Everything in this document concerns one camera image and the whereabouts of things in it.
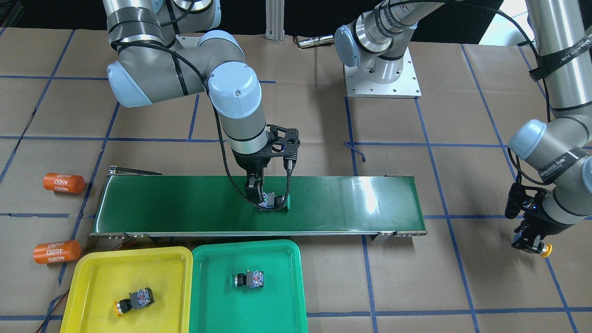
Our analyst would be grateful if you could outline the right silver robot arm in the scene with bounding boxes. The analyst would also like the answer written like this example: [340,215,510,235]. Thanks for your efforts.
[103,0,300,211]

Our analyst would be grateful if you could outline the green push button switch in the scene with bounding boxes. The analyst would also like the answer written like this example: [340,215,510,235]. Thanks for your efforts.
[234,270,265,289]

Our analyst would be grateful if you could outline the aluminium frame post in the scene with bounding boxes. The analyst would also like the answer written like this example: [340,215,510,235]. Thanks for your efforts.
[265,0,285,44]

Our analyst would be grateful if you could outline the yellow plastic tray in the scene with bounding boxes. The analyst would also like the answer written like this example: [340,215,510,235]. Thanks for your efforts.
[61,247,193,333]

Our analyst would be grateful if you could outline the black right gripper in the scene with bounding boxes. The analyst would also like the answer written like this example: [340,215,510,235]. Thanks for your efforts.
[230,124,300,205]

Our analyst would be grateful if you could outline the green plastic tray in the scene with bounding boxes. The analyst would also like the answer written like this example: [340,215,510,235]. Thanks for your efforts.
[189,240,308,333]

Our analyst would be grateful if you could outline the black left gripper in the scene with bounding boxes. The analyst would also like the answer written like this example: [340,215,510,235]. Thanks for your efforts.
[505,183,563,253]

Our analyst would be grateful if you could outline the orange 4680 cylinder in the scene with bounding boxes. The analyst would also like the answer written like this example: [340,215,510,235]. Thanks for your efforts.
[43,173,86,194]
[32,240,81,264]

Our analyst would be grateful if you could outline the green conveyor belt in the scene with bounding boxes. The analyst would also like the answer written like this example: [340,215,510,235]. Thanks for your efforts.
[90,173,427,238]

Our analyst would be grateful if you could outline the yellow push button switch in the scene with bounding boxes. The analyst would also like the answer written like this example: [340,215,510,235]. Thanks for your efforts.
[540,244,553,259]

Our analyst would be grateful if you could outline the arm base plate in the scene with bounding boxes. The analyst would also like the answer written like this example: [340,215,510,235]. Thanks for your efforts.
[171,36,201,50]
[343,49,422,99]

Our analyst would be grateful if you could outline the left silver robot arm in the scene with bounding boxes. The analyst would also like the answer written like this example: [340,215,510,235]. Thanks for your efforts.
[333,0,592,257]

